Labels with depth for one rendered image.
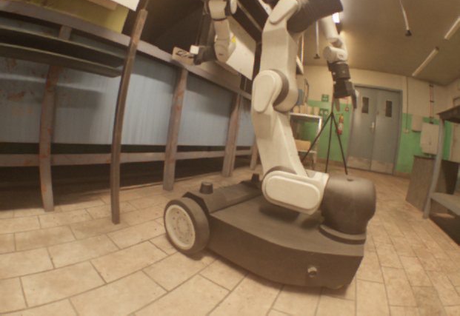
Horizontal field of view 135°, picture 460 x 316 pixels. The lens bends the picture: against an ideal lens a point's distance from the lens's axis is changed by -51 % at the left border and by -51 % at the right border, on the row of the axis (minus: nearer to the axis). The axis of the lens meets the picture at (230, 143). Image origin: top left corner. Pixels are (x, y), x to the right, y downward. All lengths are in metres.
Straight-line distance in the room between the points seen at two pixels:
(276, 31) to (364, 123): 4.51
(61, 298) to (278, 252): 0.59
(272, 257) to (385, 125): 4.88
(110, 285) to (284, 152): 0.68
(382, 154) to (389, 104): 1.22
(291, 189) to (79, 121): 0.93
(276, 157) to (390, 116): 4.76
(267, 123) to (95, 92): 0.80
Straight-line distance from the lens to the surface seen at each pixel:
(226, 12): 0.91
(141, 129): 1.16
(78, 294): 0.60
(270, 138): 0.68
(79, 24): 1.00
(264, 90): 0.67
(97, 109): 1.03
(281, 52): 0.75
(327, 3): 0.84
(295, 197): 0.61
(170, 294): 0.58
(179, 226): 0.71
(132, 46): 0.82
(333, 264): 0.59
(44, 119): 0.92
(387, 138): 5.23
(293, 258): 0.56
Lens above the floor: 0.44
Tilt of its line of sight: 4 degrees down
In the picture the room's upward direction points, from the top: 8 degrees clockwise
